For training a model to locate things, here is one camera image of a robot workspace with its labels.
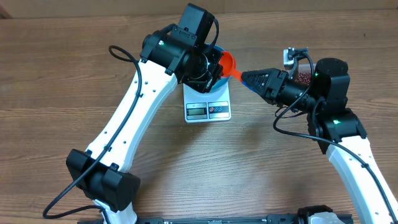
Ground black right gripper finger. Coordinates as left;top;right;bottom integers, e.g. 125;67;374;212
243;81;271;96
241;68;279;86

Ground red measuring scoop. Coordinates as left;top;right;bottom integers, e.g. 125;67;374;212
219;51;243;83

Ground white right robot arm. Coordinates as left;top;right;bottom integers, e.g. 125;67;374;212
241;58;397;223

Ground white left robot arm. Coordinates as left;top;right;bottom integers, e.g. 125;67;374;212
66;4;222;223

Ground blue plastic bowl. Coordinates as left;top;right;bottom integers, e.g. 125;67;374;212
201;45;229;94

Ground white digital kitchen scale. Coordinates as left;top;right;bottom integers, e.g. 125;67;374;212
183;80;231;123

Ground red adzuki beans in container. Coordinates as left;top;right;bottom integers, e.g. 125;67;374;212
295;72;312;85

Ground clear plastic bean container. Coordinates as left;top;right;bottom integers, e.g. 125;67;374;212
285;63;312;87

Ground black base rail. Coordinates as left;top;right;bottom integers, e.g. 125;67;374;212
136;205;354;224

